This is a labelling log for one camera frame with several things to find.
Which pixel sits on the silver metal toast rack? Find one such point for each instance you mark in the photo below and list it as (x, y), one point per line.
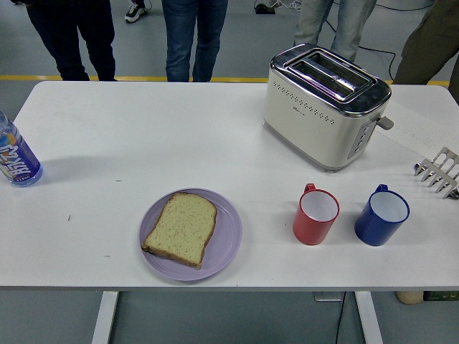
(446, 161)

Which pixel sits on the grey under-table bracket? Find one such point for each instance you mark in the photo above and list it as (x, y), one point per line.
(328, 296)

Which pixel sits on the clear bottle with blue label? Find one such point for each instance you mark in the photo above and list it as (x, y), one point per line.
(18, 157)

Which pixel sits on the lilac round plate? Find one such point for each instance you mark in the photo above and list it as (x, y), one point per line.
(229, 222)

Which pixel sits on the beige rounded object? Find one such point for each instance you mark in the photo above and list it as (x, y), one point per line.
(410, 297)

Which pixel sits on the cream toaster with chrome top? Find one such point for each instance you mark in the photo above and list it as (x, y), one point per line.
(305, 122)

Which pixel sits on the red enamel mug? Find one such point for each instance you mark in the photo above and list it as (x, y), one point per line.
(310, 229)

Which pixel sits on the person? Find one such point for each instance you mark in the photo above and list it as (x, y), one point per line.
(430, 53)
(135, 10)
(71, 36)
(308, 21)
(179, 36)

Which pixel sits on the black table control panel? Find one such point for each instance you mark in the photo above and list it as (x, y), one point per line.
(443, 296)

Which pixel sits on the brown-crusted bread slice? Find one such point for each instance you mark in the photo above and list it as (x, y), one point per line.
(183, 229)

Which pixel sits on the blue enamel mug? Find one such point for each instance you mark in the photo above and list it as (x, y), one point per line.
(373, 231)

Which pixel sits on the white table leg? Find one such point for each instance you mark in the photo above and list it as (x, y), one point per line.
(104, 319)
(369, 319)

